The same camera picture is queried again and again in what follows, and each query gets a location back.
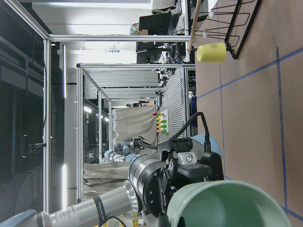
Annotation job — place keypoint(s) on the yellow plastic cup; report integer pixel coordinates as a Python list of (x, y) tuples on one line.
[(214, 53)]

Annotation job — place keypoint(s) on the pale green cup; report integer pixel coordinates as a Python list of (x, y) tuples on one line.
[(224, 204)]

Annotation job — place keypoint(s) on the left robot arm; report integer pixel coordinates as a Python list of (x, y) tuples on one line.
[(101, 208)]

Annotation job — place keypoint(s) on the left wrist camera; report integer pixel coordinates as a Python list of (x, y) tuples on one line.
[(202, 166)]

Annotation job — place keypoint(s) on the black wire cup rack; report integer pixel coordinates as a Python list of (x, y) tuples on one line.
[(230, 22)]

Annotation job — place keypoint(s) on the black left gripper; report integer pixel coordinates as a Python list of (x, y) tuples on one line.
[(168, 177)]

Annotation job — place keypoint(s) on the wooden rack handle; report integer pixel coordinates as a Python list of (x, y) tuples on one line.
[(193, 29)]

